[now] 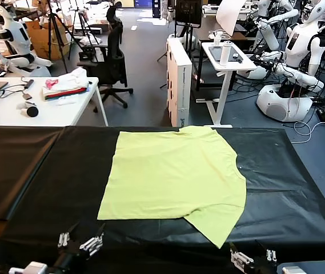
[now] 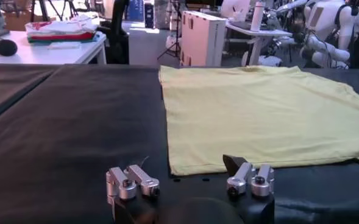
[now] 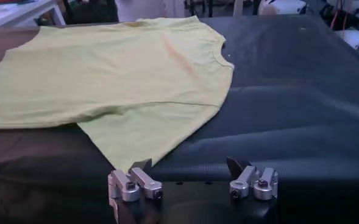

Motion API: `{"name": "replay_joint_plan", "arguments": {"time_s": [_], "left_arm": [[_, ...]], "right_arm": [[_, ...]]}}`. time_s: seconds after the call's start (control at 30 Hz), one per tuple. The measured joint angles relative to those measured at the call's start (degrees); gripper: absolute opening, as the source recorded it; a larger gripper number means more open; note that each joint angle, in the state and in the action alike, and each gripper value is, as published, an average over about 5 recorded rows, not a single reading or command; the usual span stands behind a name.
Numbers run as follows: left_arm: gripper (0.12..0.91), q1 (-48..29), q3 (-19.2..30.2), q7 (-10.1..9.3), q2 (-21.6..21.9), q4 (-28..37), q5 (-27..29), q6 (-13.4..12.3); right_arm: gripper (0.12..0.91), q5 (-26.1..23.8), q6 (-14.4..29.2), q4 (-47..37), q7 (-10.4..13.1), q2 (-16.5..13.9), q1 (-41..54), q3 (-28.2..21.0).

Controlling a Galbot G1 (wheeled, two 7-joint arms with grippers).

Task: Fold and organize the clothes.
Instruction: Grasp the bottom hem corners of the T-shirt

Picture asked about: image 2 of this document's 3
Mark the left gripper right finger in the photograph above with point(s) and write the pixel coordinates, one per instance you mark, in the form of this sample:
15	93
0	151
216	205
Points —
260	184

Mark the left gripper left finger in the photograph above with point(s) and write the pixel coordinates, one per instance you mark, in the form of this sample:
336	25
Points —
127	185

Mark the yellow t-shirt with print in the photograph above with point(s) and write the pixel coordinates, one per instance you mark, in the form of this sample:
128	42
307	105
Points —
258	121

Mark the white rounded robot base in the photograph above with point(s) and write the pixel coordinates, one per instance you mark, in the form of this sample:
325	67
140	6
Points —
267	61

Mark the stack of folded clothes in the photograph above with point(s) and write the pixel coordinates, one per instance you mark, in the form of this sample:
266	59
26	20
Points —
60	30

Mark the small white standing desk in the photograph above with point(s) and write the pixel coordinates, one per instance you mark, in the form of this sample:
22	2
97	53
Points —
258	33

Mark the white office desk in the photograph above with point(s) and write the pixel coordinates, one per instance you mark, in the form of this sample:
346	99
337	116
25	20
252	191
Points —
45	56

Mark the white tissue packet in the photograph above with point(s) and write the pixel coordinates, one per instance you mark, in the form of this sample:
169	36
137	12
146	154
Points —
63	45

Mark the brownish black table cover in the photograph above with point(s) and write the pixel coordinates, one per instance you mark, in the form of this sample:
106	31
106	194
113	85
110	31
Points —
5	88

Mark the tall white cardboard box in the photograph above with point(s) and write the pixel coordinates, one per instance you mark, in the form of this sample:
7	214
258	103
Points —
200	39

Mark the black light stand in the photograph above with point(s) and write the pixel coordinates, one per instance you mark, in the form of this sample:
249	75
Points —
177	30

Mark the white water bottle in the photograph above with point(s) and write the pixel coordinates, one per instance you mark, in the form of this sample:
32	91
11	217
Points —
257	16

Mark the white humanoid robot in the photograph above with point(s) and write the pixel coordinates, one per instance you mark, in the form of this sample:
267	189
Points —
325	24

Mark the brown cardboard box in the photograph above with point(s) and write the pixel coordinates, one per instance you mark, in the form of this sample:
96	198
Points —
17	21

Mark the black camera tripod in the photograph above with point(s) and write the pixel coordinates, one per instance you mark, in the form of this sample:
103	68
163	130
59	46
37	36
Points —
43	9

